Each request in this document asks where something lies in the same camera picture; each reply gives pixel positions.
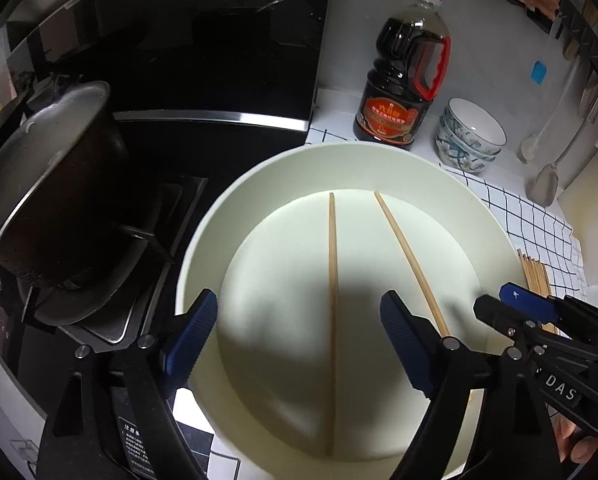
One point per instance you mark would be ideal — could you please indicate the bundle of wooden chopsticks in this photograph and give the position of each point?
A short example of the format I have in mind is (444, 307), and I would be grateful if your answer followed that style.
(534, 272)

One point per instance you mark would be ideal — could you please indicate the large cream basin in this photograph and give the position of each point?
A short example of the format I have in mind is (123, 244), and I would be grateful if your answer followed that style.
(279, 260)

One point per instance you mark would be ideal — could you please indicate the white plastic spoon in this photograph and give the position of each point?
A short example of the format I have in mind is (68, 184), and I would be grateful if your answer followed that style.
(528, 149)

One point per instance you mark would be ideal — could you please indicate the single wooden chopstick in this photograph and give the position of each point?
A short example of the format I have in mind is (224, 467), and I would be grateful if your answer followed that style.
(333, 285)
(404, 245)

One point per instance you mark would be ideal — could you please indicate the dark metal pot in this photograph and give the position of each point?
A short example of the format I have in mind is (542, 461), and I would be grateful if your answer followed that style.
(54, 185)

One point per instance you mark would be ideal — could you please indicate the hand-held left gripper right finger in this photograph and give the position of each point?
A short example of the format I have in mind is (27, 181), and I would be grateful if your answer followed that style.
(404, 340)

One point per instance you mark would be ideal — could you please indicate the person's right hand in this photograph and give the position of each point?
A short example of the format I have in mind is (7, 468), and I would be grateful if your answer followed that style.
(576, 442)

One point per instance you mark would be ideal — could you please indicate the black wall rack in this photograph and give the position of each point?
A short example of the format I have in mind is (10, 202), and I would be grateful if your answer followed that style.
(574, 15)

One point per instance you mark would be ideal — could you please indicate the dark soy sauce bottle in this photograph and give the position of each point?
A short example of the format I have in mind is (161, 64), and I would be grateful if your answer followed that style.
(399, 85)

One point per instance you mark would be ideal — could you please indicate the metal spatula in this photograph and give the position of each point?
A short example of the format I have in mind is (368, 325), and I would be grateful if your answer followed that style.
(541, 186)

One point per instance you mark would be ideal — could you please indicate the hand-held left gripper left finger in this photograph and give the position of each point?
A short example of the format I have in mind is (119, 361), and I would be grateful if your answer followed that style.
(195, 330)

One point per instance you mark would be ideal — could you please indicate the white floral ceramic bowl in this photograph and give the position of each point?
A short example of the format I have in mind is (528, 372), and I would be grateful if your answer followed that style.
(454, 162)
(454, 149)
(474, 125)

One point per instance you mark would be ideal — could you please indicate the white checked cloth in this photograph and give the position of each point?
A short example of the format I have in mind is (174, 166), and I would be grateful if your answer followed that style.
(509, 210)

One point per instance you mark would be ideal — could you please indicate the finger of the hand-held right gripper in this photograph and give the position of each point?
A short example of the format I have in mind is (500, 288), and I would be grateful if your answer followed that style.
(524, 300)
(499, 316)

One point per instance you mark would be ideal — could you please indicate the black gas stove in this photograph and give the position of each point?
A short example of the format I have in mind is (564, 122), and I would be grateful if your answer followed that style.
(124, 320)

